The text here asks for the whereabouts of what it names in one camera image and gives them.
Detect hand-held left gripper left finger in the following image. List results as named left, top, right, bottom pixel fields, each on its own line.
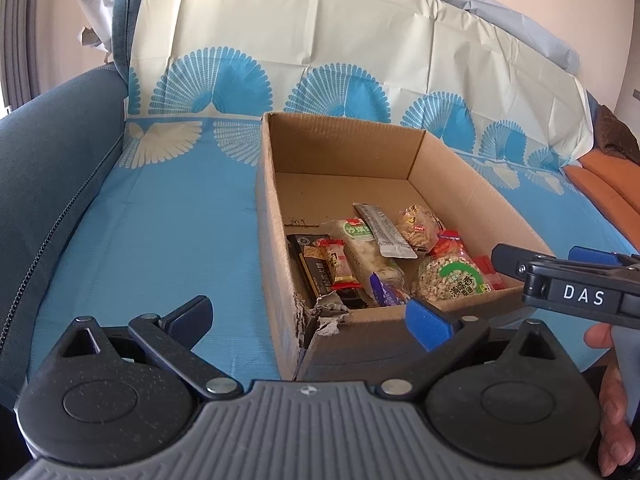
left=42, top=295, right=238, bottom=399

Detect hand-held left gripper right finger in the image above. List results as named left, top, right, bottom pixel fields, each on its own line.
left=380, top=299, right=566, bottom=397

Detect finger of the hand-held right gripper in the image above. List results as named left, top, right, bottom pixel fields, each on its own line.
left=570, top=246, right=640, bottom=267
left=491, top=243, right=539, bottom=279

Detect clear nut snack packet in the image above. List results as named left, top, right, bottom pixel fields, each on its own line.
left=412, top=230, right=493, bottom=303

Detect purple snack packet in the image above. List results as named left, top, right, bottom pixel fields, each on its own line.
left=369, top=271, right=413, bottom=307

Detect long white and green packet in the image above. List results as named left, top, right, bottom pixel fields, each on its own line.
left=320, top=217, right=407, bottom=293

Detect clear cracker snack packet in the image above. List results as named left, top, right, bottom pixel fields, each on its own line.
left=396, top=204, right=446, bottom=252

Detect silver snack packet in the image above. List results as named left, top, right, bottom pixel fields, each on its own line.
left=352, top=202, right=418, bottom=260

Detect small red yellow snack packet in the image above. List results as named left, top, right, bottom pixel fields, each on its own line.
left=315, top=238, right=362, bottom=292

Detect black snack packet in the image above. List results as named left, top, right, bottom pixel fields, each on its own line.
left=286, top=233, right=376, bottom=311

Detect cardboard box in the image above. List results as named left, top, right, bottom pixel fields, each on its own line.
left=255, top=111, right=556, bottom=383

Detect person's right hand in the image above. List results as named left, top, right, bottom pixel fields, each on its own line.
left=584, top=324, right=637, bottom=478

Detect orange cushion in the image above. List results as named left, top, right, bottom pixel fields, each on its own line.
left=562, top=152, right=640, bottom=251

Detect blue and white printed sheet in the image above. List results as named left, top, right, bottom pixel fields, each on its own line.
left=30, top=0, right=640, bottom=381

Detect brown cloth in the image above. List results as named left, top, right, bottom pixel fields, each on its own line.
left=595, top=105, right=640, bottom=161

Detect blue fabric sofa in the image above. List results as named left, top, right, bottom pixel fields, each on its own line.
left=0, top=0, right=138, bottom=411

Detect grey curtain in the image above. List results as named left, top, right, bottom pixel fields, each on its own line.
left=0, top=0, right=41, bottom=111

